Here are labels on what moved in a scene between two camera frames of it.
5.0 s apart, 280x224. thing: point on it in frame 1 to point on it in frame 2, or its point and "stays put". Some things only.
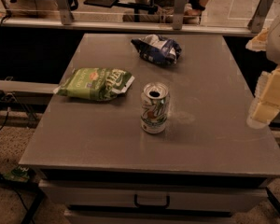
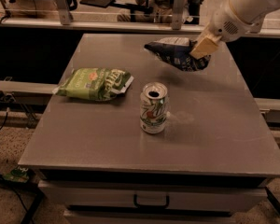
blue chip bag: [159, 49] to [175, 51]
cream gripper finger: [272, 94] to [206, 44]
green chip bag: [93, 83] stays put
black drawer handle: [150, 205] stays put
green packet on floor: [19, 174] stays put
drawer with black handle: [116, 197] stays put
